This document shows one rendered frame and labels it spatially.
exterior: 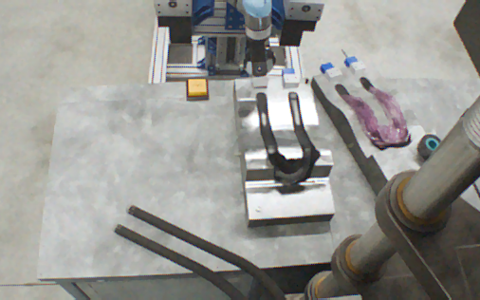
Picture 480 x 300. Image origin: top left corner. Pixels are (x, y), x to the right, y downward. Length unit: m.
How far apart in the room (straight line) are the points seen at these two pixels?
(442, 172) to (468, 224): 0.15
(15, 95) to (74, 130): 1.32
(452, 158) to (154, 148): 1.12
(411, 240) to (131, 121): 1.14
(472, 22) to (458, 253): 0.33
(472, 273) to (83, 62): 2.58
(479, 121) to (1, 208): 2.28
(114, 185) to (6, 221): 1.09
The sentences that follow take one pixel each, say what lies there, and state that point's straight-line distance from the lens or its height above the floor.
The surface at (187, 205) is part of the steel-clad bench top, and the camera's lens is 1.38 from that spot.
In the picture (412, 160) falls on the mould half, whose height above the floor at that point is 0.91.
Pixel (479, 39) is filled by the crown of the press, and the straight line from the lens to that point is 0.41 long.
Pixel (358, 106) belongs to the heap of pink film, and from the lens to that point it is 1.53.
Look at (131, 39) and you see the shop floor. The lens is 2.96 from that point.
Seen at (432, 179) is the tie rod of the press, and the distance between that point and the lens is 0.56.
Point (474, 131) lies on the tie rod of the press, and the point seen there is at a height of 1.73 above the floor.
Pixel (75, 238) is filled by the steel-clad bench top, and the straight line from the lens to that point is 1.39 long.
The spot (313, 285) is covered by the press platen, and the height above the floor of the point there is 1.04.
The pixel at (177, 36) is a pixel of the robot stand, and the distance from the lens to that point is 1.85.
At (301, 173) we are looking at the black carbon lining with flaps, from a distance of 1.38.
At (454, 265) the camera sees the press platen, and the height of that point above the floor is 1.54.
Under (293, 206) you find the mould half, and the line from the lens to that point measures 1.34.
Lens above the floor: 2.06
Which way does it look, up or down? 58 degrees down
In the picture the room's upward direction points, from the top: 8 degrees clockwise
